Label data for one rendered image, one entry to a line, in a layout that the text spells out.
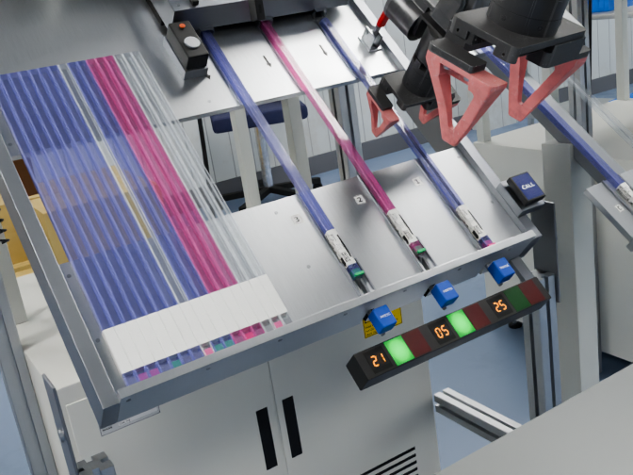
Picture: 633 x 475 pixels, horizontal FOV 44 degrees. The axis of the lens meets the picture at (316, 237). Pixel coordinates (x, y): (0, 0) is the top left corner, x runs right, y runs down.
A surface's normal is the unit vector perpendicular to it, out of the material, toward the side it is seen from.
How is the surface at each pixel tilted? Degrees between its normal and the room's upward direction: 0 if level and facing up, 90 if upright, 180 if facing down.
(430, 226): 44
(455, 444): 0
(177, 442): 90
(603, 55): 90
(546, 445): 0
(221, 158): 90
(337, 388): 90
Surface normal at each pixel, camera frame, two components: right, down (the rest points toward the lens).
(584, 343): 0.61, 0.15
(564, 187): -0.78, 0.30
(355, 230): 0.26, -0.56
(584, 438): -0.15, -0.94
